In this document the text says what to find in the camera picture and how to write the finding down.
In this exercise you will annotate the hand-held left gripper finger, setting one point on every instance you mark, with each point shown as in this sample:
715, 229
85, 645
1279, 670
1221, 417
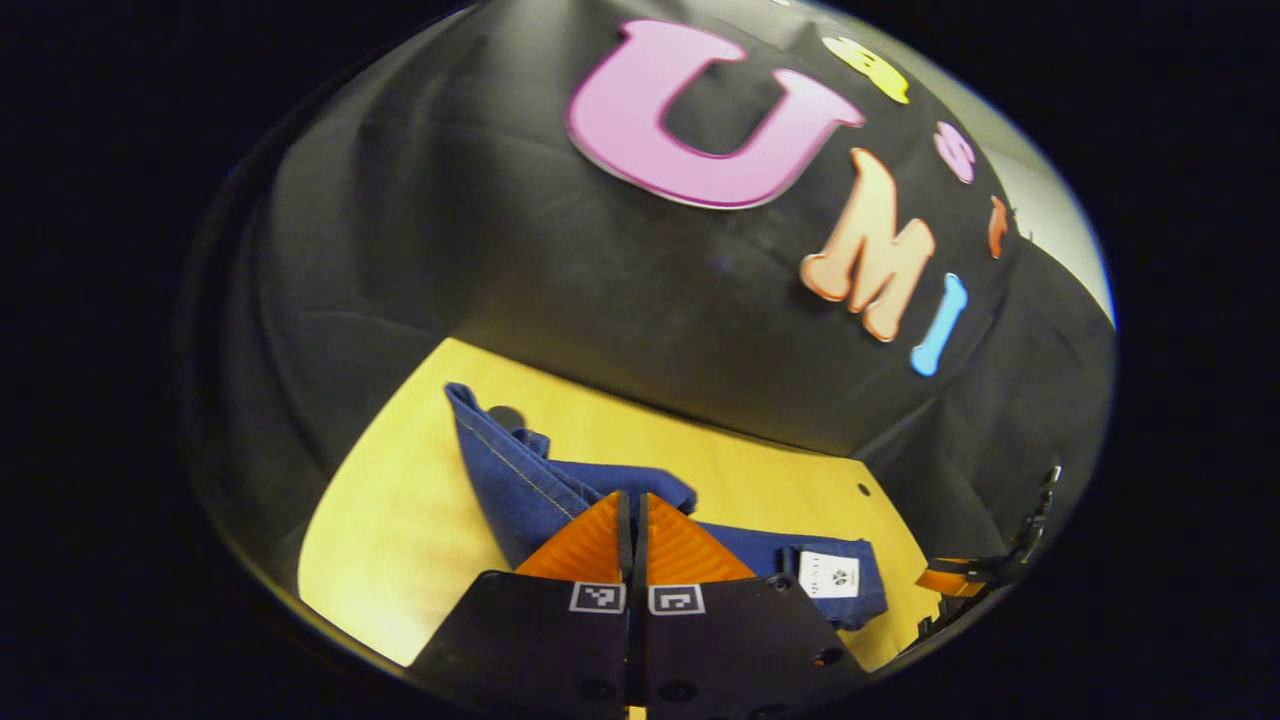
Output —
644, 560
626, 560

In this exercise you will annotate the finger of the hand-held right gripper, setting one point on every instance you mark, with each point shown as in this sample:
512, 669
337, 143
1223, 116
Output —
945, 580

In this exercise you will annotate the blue denim jeans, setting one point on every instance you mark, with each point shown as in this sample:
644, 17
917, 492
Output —
520, 490

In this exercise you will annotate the black backdrop cloth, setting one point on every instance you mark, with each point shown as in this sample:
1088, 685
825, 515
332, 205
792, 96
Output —
560, 280

